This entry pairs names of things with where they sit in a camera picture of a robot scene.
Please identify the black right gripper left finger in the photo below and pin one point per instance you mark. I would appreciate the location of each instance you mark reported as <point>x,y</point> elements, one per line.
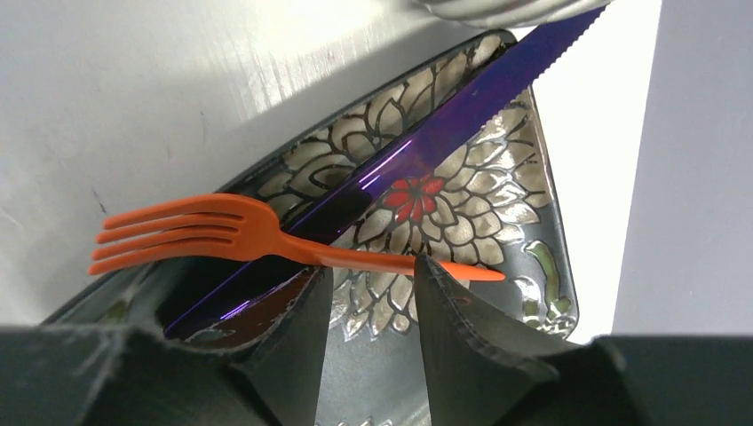
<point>114,375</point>

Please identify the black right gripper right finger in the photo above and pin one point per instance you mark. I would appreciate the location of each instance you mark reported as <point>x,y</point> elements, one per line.
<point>483,367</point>

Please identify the black floral square plate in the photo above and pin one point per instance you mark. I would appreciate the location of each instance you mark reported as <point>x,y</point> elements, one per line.
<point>490,203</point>

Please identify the orange plastic fork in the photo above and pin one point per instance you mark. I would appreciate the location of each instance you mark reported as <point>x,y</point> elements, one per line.
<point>220,225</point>

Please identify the blue plastic knife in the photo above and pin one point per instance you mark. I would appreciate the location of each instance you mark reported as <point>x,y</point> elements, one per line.
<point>382,170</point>

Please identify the grey ribbed mug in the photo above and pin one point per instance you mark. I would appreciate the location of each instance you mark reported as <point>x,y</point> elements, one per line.
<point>508,13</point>

